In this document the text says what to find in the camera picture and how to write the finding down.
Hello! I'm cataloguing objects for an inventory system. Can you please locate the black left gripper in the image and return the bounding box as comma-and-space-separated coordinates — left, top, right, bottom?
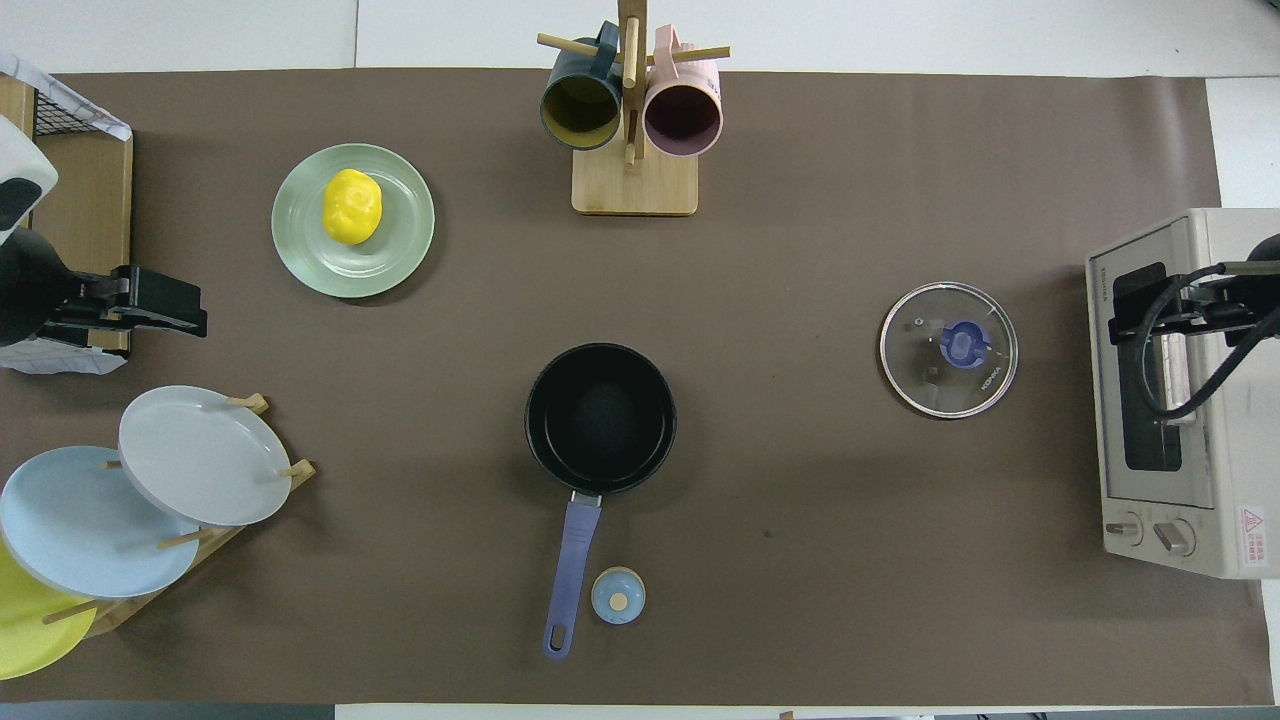
0, 228, 209, 349

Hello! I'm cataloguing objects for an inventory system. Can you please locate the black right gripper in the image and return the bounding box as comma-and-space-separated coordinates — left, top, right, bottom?
1106, 233, 1280, 343

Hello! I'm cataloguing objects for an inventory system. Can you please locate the glass lid with blue knob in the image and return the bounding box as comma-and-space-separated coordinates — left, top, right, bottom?
879, 281, 1019, 419

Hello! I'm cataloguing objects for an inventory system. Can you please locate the yellow potato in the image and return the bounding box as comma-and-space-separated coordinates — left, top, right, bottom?
321, 168, 384, 246

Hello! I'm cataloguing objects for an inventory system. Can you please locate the grey plate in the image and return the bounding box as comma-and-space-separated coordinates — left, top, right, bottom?
118, 385, 293, 528

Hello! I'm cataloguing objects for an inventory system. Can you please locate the mint green plate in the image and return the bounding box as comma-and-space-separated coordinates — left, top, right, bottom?
271, 143, 437, 299

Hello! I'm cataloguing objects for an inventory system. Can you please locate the light blue plate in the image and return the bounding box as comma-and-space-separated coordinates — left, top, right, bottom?
0, 446, 201, 600

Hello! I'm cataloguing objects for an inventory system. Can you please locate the wooden plate rack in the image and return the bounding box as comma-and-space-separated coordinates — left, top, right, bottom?
40, 393, 317, 641

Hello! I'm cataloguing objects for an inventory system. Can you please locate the yellow plate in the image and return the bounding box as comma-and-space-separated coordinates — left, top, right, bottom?
0, 540, 99, 681

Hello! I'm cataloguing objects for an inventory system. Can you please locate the dark wooden shelf board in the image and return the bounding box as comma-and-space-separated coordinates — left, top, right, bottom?
30, 130, 134, 353

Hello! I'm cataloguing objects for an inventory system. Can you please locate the white checked cloth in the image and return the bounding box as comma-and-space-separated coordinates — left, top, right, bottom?
0, 50, 133, 143
0, 335, 129, 377

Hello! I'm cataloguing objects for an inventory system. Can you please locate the beige toaster oven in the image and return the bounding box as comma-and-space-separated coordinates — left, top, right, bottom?
1085, 207, 1280, 581

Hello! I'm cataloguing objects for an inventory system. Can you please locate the light wooden shelf board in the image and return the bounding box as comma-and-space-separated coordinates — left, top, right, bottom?
0, 75, 38, 126

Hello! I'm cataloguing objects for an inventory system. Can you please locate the brown table mat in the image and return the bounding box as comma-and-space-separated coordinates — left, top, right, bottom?
0, 68, 1271, 706

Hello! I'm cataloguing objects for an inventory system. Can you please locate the dark blue saucepan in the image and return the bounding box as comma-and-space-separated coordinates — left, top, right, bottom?
524, 342, 679, 661

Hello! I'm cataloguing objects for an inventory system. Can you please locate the dark teal mug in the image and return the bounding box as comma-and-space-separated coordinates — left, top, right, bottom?
540, 22, 624, 152

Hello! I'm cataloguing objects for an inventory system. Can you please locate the wooden mug tree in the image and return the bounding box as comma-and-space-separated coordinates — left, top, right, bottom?
537, 0, 731, 217

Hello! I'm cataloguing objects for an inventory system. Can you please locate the pink ribbed mug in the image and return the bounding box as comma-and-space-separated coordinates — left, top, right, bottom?
643, 25, 723, 158

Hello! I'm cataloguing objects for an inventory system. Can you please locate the small blue round timer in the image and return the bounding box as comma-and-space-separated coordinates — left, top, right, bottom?
590, 566, 647, 626

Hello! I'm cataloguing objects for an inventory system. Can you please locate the black wire basket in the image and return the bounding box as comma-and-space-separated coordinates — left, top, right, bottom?
30, 80, 111, 139

